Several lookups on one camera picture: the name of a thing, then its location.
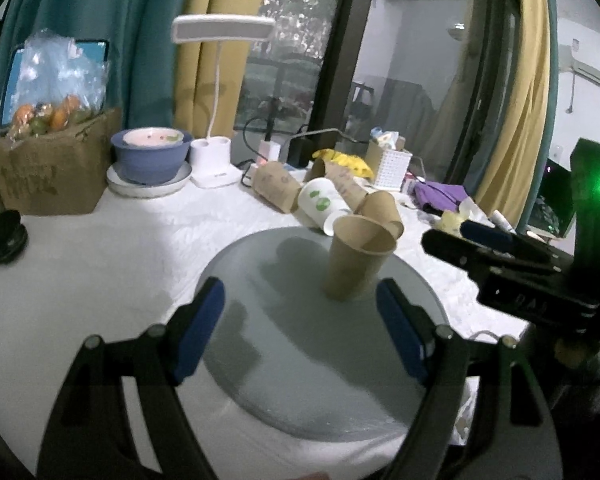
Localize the white charger plug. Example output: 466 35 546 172
257 141 284 164

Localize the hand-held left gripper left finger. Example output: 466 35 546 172
37 276 226 480

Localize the white marker pen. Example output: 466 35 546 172
487 209 517 234

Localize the white green-dotted paper cup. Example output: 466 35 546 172
297 177 354 236

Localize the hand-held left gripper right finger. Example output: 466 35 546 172
376 278 564 480

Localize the white desk lamp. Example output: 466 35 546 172
172 14 277 190

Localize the teal curtain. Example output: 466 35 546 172
0 0 203 136

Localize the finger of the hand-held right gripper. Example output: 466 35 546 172
459 220 577 270
421 229 552 275

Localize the black round object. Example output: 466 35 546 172
0 209 29 265

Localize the tablet screen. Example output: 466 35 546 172
0 39 111 132

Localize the yellow curtain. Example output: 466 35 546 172
459 0 561 231
174 0 274 140

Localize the purple cloth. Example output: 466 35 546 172
412 181 469 217

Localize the grey round turntable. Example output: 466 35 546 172
197 226 452 442

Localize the brown paper cup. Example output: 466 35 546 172
252 160 304 214
305 159 369 211
357 190 405 239
322 215 398 303

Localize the white air conditioner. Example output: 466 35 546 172
555 44 600 92

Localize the plastic bag of fruit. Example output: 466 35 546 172
6 29 109 142

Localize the blue bowl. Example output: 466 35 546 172
110 128 194 186

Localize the black power adapter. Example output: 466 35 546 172
285 134 316 169

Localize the white plate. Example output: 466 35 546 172
105 161 194 199

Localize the cardboard box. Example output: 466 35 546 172
0 107 124 217

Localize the white perforated basket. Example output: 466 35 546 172
365 136 414 191

